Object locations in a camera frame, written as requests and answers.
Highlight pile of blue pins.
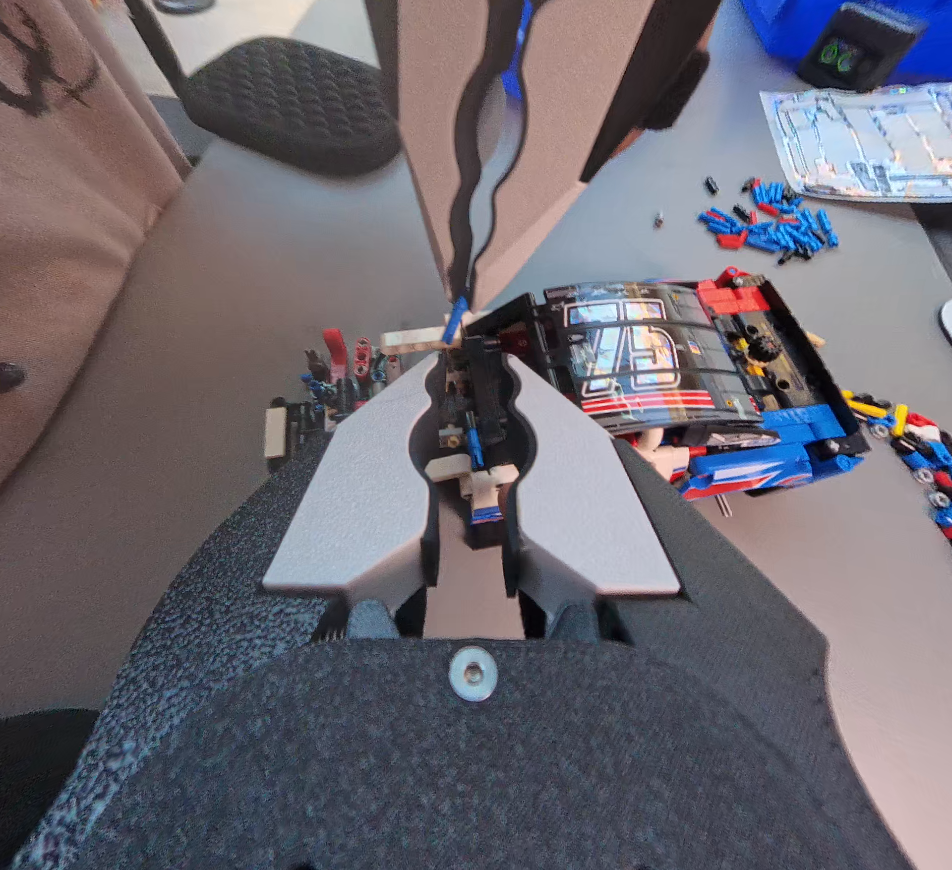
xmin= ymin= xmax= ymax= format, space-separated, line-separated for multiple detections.
xmin=697 ymin=177 xmax=840 ymax=267

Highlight brick-built toy race car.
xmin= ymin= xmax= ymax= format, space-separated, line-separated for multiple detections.
xmin=264 ymin=267 xmax=871 ymax=551

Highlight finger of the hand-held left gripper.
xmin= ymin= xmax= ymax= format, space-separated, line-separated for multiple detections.
xmin=396 ymin=0 xmax=498 ymax=298
xmin=470 ymin=0 xmax=660 ymax=308

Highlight person's beige sweatshirt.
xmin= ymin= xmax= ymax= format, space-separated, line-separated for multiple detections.
xmin=0 ymin=0 xmax=190 ymax=484

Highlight small black box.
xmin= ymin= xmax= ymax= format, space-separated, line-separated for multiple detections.
xmin=797 ymin=1 xmax=929 ymax=93

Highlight person's dark trousers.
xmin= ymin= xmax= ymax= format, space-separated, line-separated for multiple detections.
xmin=0 ymin=708 xmax=101 ymax=870

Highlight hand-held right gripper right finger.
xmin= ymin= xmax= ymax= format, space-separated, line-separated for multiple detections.
xmin=503 ymin=354 xmax=683 ymax=634

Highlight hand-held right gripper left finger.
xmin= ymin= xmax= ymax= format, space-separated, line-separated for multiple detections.
xmin=260 ymin=353 xmax=443 ymax=636

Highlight pile of mixed bricks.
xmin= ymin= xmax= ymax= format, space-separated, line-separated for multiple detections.
xmin=840 ymin=388 xmax=952 ymax=540

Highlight sticker sheet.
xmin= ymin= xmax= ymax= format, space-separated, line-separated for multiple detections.
xmin=759 ymin=83 xmax=952 ymax=203

